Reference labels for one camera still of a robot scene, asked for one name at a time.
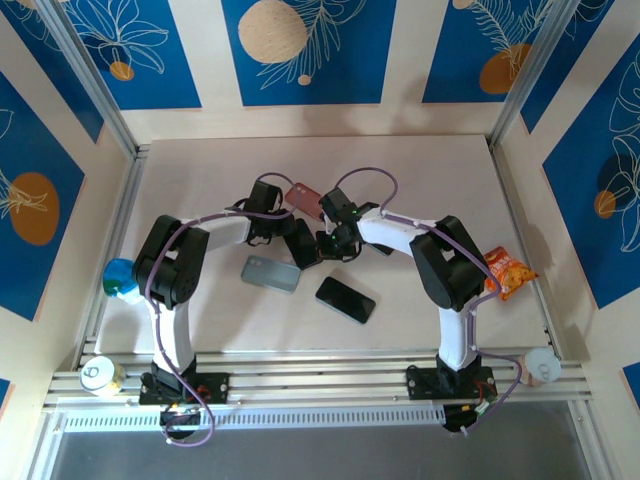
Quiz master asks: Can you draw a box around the grey-blue phone case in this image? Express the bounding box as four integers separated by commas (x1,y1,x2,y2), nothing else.
240,254,303,295

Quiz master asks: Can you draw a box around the white slotted cable duct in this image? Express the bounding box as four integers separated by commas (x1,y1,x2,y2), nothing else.
62,405,446,434

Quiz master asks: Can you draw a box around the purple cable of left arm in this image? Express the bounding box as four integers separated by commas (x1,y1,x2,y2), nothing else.
144,172,301,447

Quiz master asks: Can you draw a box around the black electronics board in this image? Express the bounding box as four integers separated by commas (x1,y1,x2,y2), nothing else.
158,403,205,442
442,399,496,435

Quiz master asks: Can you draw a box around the black smartphone teal edge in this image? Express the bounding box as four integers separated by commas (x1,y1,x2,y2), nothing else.
315,276,377,326

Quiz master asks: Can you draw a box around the yellow drink can silver lid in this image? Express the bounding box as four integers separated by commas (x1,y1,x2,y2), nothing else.
78,355,126,399

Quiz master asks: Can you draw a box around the black smartphone purple edge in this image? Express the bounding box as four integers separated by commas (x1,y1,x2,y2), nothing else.
285,219,320,269

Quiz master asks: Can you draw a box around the black base plate left arm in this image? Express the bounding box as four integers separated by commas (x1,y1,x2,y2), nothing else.
138,372,230,406

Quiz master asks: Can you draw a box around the aluminium side rail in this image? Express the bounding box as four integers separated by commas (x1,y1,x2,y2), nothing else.
74,143,151,371
487,139,561,361

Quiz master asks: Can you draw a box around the pink phone case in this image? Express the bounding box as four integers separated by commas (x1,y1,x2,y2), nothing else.
284,182,324,224

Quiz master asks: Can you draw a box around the aluminium rail frame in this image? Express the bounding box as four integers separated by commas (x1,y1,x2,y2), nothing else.
42,349,596,414

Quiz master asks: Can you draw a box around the black phone case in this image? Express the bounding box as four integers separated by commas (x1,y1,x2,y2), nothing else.
283,218,321,271

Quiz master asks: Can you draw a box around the blue round object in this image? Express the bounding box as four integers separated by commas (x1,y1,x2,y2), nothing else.
103,257,144,306

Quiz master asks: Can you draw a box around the paper cup with white lid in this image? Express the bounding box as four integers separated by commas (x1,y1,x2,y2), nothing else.
523,347,562,389

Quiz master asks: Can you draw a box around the aluminium corner post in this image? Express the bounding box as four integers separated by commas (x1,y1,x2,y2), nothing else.
37,0,140,156
489,0,581,149

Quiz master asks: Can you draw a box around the black base plate right arm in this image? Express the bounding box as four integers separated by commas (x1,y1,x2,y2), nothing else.
405,367,499,401

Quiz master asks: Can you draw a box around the orange snack bag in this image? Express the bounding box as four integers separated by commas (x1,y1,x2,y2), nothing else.
482,245,540,301

